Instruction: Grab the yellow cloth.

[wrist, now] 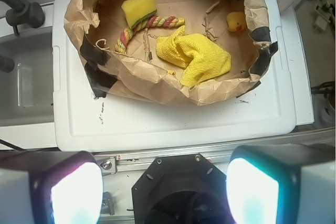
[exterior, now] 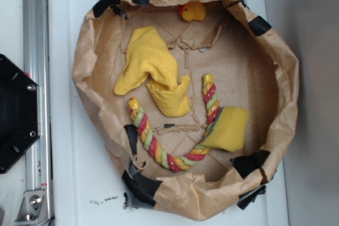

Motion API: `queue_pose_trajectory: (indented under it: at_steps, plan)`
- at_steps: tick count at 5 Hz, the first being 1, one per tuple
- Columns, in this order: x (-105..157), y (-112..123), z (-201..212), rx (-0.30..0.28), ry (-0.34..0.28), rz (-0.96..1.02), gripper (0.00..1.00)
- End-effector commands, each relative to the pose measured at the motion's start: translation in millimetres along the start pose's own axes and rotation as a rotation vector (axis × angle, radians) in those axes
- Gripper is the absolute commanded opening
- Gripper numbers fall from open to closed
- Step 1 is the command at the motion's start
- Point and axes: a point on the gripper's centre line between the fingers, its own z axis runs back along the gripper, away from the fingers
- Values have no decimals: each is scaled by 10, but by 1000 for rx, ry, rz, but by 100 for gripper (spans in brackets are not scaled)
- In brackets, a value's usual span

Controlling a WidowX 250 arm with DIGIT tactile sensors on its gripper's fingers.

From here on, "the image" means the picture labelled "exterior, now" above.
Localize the metal corner bracket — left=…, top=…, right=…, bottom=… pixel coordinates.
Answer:
left=14, top=189, right=50, bottom=225

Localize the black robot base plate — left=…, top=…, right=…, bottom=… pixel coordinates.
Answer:
left=0, top=54, right=40, bottom=174

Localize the brown paper bag bin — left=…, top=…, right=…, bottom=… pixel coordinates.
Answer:
left=72, top=0, right=299, bottom=221

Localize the aluminium extrusion rail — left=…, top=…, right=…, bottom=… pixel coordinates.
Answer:
left=23, top=0, right=55, bottom=225

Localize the yellow sponge with green pad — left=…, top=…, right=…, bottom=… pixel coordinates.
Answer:
left=201, top=106, right=249, bottom=152

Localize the yellow microfiber cloth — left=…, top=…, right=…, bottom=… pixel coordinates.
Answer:
left=114, top=26, right=191, bottom=117

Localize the yellow rubber duck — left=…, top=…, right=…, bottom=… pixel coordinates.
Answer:
left=179, top=2, right=207, bottom=22

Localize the red yellow green twisted rope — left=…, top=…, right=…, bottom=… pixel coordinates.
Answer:
left=127, top=74, right=221, bottom=173

